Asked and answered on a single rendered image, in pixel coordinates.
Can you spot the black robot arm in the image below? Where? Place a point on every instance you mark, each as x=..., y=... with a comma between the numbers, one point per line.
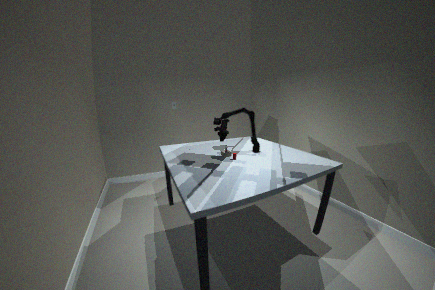
x=217, y=121

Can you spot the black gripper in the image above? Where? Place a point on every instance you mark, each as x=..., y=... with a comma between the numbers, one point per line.
x=223, y=133

